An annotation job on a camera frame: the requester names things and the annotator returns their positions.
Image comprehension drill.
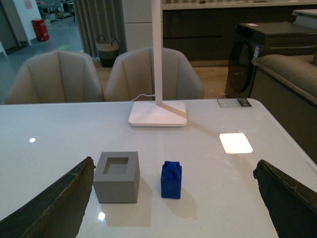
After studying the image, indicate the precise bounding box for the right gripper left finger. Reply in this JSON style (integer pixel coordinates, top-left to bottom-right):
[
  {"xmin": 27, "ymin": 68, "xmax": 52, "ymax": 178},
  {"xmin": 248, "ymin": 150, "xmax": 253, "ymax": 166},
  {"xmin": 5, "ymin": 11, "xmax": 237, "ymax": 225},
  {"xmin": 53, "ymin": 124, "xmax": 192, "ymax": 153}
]
[{"xmin": 0, "ymin": 157, "xmax": 95, "ymax": 238}]

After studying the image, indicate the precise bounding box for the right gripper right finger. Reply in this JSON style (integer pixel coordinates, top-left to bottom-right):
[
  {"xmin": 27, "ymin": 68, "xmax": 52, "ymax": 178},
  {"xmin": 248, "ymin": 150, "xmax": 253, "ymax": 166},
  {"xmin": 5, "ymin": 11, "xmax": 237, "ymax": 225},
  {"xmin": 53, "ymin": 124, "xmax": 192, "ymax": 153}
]
[{"xmin": 253, "ymin": 160, "xmax": 317, "ymax": 238}]

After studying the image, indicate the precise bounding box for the gray hollow square base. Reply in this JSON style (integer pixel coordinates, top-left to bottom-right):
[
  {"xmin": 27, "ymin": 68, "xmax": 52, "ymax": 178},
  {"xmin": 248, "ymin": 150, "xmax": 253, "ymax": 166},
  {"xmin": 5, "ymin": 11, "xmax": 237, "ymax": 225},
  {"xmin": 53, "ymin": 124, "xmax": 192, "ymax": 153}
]
[{"xmin": 93, "ymin": 152, "xmax": 140, "ymax": 203}]

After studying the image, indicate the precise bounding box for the blue plastic block part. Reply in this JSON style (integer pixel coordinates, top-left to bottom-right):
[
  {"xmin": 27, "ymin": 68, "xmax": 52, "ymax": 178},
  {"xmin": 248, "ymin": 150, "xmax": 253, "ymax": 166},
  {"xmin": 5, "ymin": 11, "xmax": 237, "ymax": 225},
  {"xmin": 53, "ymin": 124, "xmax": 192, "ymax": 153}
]
[{"xmin": 160, "ymin": 161, "xmax": 182, "ymax": 199}]

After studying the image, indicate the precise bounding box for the black white table label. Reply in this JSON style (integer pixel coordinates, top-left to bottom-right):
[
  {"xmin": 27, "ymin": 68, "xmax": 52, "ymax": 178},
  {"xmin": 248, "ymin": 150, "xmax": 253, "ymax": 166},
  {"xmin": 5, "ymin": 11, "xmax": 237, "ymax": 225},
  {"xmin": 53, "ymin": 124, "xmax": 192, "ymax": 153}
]
[{"xmin": 217, "ymin": 98, "xmax": 252, "ymax": 107}]

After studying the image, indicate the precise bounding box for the gray sofa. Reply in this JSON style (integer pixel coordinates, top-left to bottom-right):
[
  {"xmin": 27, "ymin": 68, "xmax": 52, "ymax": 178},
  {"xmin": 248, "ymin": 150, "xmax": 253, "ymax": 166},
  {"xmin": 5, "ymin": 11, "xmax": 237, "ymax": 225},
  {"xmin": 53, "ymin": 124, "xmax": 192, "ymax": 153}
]
[{"xmin": 250, "ymin": 55, "xmax": 317, "ymax": 162}]

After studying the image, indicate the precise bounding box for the beige armchair left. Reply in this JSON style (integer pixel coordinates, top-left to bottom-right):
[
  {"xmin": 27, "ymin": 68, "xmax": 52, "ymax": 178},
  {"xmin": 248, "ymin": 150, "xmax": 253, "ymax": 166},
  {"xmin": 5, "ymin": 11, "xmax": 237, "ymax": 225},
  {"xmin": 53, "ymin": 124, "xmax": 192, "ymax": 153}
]
[{"xmin": 5, "ymin": 51, "xmax": 104, "ymax": 105}]

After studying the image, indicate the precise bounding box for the beige armchair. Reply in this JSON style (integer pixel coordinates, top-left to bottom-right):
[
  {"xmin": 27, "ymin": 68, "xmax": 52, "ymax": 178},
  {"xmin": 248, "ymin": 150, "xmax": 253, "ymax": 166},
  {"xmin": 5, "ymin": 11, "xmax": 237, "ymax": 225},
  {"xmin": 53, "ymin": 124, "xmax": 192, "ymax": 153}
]
[
  {"xmin": 5, "ymin": 51, "xmax": 104, "ymax": 105},
  {"xmin": 104, "ymin": 47, "xmax": 204, "ymax": 102}
]

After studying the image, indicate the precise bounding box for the white desk lamp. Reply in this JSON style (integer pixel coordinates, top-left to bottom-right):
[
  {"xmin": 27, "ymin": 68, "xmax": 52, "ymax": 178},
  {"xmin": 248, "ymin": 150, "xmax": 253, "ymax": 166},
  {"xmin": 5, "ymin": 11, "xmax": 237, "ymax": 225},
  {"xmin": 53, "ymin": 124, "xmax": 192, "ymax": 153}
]
[{"xmin": 128, "ymin": 0, "xmax": 187, "ymax": 127}]

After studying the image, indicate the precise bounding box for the beige armchair right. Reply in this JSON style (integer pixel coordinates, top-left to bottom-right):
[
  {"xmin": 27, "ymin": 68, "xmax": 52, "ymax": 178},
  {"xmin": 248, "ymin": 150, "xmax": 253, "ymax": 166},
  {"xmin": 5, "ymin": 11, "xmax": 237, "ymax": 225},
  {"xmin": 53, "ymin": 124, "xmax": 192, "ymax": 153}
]
[{"xmin": 104, "ymin": 47, "xmax": 204, "ymax": 102}]

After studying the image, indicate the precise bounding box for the dark washing machine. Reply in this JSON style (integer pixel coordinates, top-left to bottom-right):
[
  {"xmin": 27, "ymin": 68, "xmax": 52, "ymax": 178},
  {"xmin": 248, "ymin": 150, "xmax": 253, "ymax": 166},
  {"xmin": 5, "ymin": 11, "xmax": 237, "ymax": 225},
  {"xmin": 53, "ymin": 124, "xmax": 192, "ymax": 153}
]
[{"xmin": 225, "ymin": 22, "xmax": 317, "ymax": 98}]

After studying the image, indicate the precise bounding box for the red bin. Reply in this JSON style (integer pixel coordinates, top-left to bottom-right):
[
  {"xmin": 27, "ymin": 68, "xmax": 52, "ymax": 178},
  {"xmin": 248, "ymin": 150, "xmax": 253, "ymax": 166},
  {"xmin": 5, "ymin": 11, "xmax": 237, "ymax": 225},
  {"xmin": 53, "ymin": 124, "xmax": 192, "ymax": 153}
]
[{"xmin": 32, "ymin": 19, "xmax": 50, "ymax": 42}]

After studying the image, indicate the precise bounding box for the gray curtain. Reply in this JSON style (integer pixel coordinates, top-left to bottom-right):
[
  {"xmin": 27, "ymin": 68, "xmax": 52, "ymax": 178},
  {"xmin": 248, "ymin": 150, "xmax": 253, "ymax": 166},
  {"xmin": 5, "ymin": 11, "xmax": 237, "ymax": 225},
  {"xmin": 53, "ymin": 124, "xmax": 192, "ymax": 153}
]
[{"xmin": 73, "ymin": 0, "xmax": 127, "ymax": 58}]

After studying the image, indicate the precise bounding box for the dark kitchen counter cabinet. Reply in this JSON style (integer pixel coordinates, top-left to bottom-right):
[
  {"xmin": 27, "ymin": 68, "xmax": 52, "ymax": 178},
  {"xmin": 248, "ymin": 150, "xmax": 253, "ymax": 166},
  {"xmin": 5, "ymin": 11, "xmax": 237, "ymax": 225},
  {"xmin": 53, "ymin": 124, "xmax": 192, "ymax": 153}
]
[{"xmin": 162, "ymin": 0, "xmax": 317, "ymax": 63}]

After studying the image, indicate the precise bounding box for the white drawer cabinet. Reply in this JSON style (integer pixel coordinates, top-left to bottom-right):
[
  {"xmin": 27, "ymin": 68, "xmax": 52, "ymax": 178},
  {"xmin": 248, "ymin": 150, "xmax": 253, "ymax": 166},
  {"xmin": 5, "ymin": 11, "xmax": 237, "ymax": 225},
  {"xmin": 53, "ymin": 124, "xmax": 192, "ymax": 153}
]
[{"xmin": 122, "ymin": 0, "xmax": 162, "ymax": 51}]

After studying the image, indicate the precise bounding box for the white lamp power cable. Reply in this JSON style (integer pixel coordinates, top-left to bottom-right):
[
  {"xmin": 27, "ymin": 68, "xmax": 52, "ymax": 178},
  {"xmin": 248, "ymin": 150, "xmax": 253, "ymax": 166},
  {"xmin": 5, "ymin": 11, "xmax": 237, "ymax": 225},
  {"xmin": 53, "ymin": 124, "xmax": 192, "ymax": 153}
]
[{"xmin": 131, "ymin": 93, "xmax": 157, "ymax": 102}]

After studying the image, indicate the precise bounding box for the woven basket with handles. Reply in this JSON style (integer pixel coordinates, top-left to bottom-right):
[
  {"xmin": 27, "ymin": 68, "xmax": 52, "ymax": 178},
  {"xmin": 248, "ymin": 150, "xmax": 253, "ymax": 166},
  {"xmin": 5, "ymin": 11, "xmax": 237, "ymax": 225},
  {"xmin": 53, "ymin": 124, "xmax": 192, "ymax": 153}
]
[{"xmin": 96, "ymin": 35, "xmax": 119, "ymax": 67}]

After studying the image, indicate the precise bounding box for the pink wall notice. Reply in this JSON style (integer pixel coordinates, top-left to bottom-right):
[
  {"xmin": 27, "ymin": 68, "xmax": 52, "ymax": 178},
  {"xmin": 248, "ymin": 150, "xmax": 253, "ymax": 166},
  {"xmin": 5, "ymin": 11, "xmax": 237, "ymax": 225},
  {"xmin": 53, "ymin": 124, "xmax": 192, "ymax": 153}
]
[{"xmin": 24, "ymin": 0, "xmax": 33, "ymax": 9}]

